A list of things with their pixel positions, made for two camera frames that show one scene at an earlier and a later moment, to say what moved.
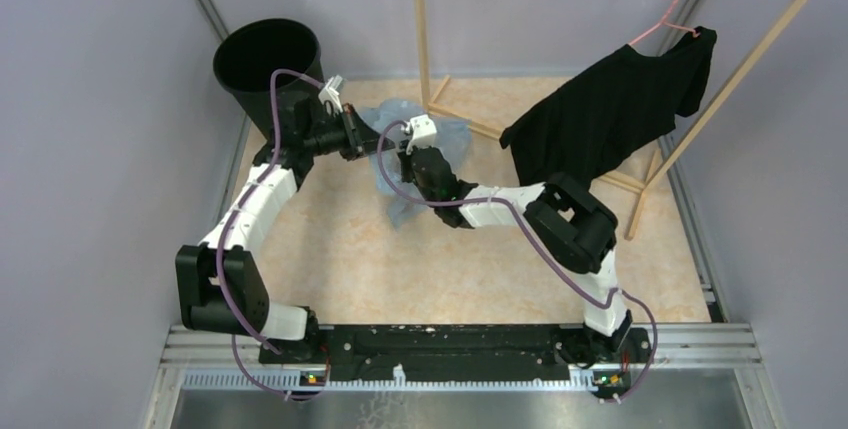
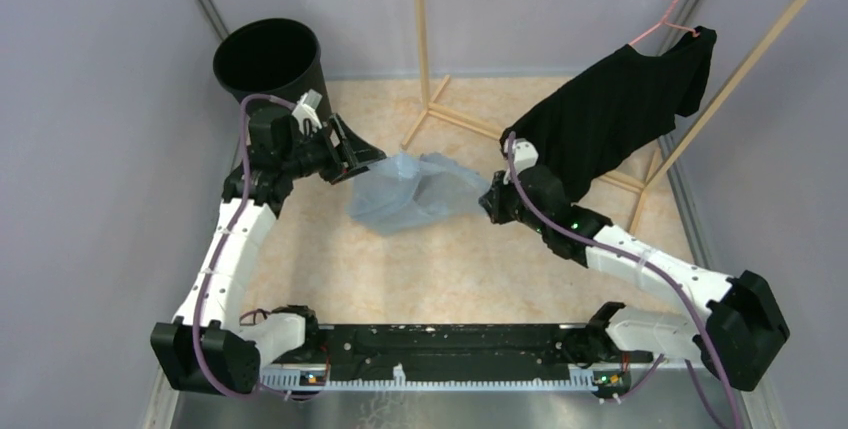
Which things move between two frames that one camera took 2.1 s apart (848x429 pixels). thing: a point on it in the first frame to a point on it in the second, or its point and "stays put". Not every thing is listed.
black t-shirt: x=612 y=110 stays put
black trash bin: x=246 y=58 stays put
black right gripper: x=405 y=158 to x=492 y=200
